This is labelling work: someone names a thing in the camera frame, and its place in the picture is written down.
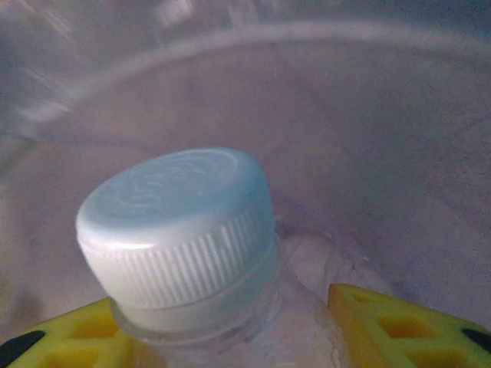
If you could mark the bin with clear plastic liner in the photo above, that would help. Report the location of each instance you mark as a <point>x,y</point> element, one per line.
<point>345,153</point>

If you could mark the clear bottle pale white cap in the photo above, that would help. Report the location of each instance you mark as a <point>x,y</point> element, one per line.
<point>172,214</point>

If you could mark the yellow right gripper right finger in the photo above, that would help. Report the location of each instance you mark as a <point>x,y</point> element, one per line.
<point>406,333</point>

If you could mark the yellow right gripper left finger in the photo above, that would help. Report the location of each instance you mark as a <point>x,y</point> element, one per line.
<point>69,345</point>

